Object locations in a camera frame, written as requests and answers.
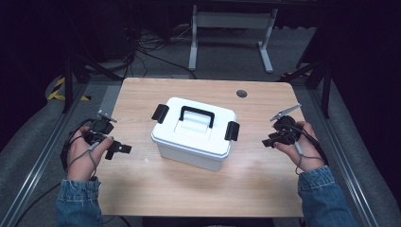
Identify grey metal stand frame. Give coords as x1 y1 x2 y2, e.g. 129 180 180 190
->
187 4 279 75

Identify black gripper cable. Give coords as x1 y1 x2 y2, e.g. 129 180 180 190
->
277 123 329 166
60 117 97 173

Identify aluminium floor rail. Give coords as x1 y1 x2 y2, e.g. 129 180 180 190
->
306 88 401 227
0 79 91 227

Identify black tripod stand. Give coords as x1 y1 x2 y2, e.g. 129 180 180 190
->
61 52 125 114
278 59 333 120

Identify grey gripper cord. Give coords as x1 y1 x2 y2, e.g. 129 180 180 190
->
67 141 101 178
293 140 325 176

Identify yellow black hazard tape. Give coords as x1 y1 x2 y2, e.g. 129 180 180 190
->
46 77 93 102

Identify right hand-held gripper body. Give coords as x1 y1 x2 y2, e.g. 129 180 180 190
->
269 102 303 147

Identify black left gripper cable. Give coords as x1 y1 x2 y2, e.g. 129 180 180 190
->
60 117 97 173

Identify bundle of black floor cables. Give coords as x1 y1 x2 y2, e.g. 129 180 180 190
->
124 18 198 80

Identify grey right gripper cord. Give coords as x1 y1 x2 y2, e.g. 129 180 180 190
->
293 140 325 176

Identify grey left gripper cord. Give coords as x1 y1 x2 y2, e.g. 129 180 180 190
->
67 141 101 178

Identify person's left hand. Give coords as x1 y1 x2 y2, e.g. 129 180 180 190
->
65 126 114 183

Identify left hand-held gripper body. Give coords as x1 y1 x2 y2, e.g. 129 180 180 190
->
82 109 118 146

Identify white plastic storage box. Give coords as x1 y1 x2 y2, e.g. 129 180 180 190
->
150 96 241 172

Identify person's right hand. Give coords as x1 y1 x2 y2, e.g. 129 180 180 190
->
272 120 326 173

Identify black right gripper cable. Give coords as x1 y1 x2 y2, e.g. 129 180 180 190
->
277 123 329 166

